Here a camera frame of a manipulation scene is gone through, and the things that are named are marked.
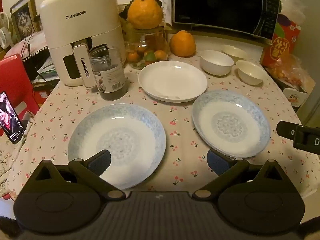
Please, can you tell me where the blue patterned plate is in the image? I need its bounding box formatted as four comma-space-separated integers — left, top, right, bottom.
192, 90, 271, 158
68, 103, 166, 190

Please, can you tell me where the cream bowl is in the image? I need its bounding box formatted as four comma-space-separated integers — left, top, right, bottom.
236, 60, 266, 86
222, 44, 248, 63

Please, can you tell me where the plain white plate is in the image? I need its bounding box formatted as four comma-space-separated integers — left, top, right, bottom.
138, 61, 208, 103

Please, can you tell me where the large white bowl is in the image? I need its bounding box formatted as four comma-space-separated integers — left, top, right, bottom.
200, 50, 234, 76

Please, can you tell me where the cherry print tablecloth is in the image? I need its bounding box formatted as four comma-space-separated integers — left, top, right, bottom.
8, 66, 319, 197

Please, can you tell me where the bag of oranges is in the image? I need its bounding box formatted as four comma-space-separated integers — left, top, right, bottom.
268, 53, 316, 93

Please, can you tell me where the smartphone with video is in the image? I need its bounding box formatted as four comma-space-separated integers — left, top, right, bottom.
0, 92, 25, 144

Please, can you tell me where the red gift box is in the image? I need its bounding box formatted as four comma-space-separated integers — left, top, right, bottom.
261, 14, 302, 67

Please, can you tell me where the red plastic chair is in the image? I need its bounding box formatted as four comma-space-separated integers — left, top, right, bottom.
0, 54, 40, 137

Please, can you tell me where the large orange on table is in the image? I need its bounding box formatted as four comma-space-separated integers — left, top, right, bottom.
169, 30, 196, 57

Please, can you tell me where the glass jar of kumquats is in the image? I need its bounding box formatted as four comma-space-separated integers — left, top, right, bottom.
124, 27, 170, 70

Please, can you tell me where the black microwave oven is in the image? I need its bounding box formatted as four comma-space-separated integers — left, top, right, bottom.
171, 0, 280, 40

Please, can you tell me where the cream air fryer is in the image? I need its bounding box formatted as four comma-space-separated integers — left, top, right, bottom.
40, 0, 126, 88

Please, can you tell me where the small white fan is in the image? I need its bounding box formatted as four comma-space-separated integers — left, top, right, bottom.
0, 12, 14, 50

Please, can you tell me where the framed picture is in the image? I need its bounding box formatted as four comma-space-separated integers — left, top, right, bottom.
10, 0, 41, 41

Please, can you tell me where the large orange on jar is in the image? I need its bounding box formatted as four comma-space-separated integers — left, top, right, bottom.
127, 0, 163, 30

